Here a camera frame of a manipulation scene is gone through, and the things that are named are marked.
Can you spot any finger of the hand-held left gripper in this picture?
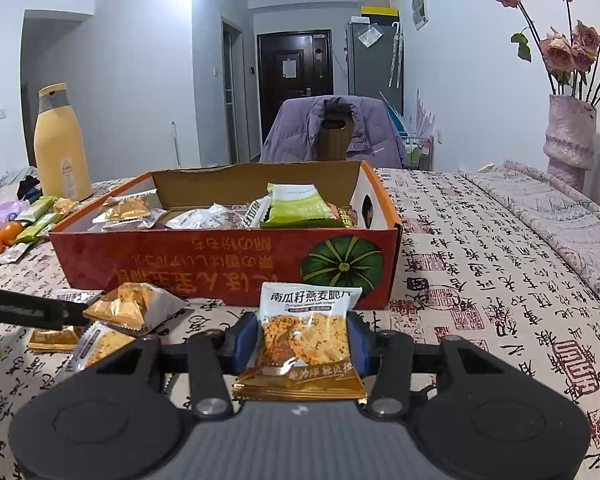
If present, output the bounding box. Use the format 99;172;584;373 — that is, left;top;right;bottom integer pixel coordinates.
40;294;89;332

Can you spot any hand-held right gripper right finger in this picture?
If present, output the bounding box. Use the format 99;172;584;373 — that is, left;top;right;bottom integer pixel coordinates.
346;310;521;421

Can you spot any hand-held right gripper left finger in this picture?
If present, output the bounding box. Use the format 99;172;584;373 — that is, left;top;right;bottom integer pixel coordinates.
82;311;261;418

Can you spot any gold silver snack packet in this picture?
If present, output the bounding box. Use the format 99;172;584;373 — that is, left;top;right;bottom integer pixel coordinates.
90;195;166;233
82;282;191;336

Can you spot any pumpkin print cardboard box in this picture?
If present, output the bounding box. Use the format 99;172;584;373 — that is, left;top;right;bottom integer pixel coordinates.
49;160;403;310

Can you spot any small white snack packet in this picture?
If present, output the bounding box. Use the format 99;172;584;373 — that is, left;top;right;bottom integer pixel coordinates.
0;241;36;265

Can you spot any small green snack packet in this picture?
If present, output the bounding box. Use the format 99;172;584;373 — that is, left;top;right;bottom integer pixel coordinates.
22;212;66;242
15;196;58;223

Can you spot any purple tissue pack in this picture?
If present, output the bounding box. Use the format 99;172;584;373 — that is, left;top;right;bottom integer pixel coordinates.
0;199;31;233

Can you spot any yellow bottle grey collar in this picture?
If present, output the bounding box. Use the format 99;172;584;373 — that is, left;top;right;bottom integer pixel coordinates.
33;82;94;202

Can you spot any wooden chair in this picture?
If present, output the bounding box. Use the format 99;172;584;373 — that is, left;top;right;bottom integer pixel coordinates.
317;97;356;161

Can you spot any purple puffer jacket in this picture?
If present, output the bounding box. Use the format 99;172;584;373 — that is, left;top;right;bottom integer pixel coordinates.
259;95;406;170

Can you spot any blue striped object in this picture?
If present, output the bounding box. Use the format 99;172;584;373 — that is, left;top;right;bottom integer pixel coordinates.
378;91;406;136

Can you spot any grey interior door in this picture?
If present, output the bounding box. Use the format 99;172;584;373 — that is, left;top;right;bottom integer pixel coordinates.
221;16;245;166

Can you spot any dark front door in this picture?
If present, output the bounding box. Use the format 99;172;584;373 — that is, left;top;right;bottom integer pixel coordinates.
256;30;333;158

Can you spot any pink folded quilt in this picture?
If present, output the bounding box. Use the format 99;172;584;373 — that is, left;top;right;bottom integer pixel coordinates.
457;159;600;326

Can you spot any grey refrigerator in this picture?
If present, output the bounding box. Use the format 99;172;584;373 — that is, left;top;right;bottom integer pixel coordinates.
344;19;405;106

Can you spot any white folded umbrella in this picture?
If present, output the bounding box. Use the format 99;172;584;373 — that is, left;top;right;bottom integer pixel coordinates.
387;21;405;88

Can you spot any pink ceramic vase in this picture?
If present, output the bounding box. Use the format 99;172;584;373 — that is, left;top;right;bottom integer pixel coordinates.
542;94;598;193

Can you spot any yellow black box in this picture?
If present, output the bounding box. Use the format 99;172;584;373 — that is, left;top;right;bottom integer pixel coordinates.
360;5;400;23

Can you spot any dried pink rose bouquet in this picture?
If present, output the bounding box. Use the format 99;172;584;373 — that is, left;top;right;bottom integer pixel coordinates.
482;0;600;106

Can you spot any wire storage rack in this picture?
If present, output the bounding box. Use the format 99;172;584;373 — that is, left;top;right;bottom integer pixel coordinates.
402;132;436;171

